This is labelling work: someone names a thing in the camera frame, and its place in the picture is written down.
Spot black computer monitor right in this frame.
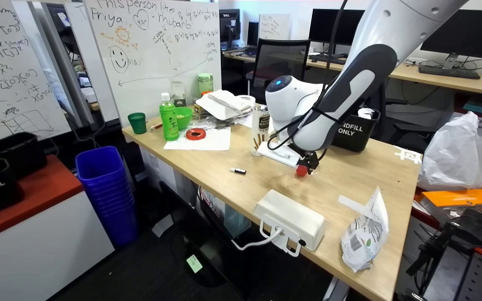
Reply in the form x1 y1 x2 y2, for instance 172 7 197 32
421 10 482 57

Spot dark blue office chair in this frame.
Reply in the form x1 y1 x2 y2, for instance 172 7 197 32
366 80 453 152

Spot black keyboard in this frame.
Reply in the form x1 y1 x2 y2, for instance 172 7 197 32
418 62 480 80

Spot whiteboard with smiley drawing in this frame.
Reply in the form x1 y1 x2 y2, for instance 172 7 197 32
83 0 220 125

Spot dark green cup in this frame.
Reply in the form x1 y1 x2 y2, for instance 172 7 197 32
126 112 146 134

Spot black computer monitor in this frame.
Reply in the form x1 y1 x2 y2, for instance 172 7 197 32
309 8 362 55
421 10 482 57

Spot white folded cloth pile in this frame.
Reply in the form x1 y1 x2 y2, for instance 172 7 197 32
195 90 254 120

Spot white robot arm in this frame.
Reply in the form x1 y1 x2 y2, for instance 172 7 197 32
259 0 468 152

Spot black camera tripod stand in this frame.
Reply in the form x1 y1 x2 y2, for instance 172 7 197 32
404 226 468 301

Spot black mesh office chair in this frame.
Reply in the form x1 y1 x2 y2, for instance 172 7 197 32
249 38 309 104

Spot red tape roll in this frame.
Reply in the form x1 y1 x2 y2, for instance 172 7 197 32
185 127 205 140

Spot white power cable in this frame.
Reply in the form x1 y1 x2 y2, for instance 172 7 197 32
230 217 300 259

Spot green plastic bottle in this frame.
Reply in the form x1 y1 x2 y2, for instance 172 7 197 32
158 92 178 140

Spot black landfill bin on table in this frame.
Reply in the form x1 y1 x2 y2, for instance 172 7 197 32
332 107 379 152

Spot left whiteboard with writing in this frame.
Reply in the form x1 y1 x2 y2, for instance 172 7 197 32
0 0 69 139

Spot white cabinet red top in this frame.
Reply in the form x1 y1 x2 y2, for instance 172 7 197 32
0 155 113 301

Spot tall clear drinking glass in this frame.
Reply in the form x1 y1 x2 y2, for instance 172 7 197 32
250 104 269 149

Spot red ball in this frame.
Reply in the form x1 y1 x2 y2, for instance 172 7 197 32
294 164 307 177

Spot black bin on cabinet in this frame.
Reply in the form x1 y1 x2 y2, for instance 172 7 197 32
0 132 46 179

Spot stacked blue bins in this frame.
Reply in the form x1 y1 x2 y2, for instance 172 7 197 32
74 145 138 247

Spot white power box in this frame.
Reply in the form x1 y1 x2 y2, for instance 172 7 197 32
254 191 324 257

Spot green lidded canister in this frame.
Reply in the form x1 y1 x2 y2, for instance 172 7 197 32
197 73 212 95

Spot crumpled white paper bag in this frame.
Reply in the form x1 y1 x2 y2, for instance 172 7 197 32
337 189 389 272

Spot white paper sheet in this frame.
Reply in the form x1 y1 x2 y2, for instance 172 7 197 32
163 127 230 150

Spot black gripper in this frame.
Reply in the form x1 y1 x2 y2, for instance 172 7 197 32
290 144 324 172

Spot white plastic bag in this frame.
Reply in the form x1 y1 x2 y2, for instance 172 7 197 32
418 112 482 191

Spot small black marker cap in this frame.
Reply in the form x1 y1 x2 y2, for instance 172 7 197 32
230 167 245 175

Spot black computer monitor centre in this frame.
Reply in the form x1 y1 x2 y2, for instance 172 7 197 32
309 8 362 55

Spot orange book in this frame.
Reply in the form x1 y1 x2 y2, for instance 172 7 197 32
423 189 482 207

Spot clear plastic bottle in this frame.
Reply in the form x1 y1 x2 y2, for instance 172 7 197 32
170 80 187 107

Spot bright green cup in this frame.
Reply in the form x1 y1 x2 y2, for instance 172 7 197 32
175 107 192 130

